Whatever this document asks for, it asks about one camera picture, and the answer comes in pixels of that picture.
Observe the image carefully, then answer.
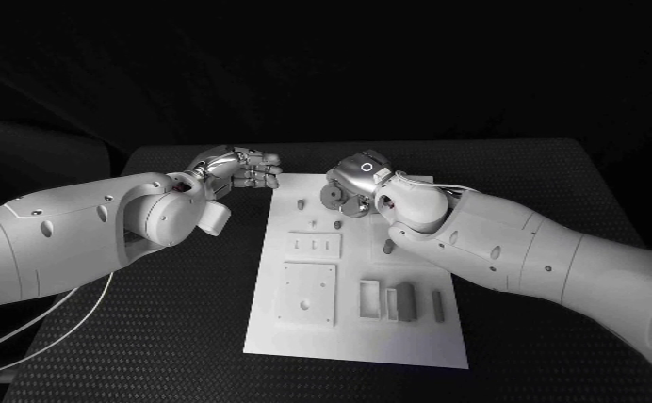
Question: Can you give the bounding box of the grey block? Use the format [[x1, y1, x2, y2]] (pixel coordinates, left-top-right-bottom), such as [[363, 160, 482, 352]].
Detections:
[[395, 282, 418, 323]]

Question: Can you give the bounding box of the grey gear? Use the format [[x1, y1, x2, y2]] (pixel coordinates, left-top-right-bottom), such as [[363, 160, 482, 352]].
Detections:
[[319, 181, 353, 212]]

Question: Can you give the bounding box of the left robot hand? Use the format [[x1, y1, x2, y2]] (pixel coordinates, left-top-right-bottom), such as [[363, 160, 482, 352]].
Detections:
[[183, 144, 285, 200]]

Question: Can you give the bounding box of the white cable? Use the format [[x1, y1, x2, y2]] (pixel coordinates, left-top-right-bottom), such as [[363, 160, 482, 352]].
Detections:
[[0, 271, 115, 372], [392, 170, 480, 194], [0, 286, 81, 344]]

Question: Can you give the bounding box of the white task board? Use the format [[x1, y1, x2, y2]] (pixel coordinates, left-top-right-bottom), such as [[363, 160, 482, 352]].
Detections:
[[242, 172, 470, 371]]

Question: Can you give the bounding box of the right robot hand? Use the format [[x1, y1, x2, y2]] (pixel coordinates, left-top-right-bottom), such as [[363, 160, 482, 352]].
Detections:
[[323, 149, 397, 219]]

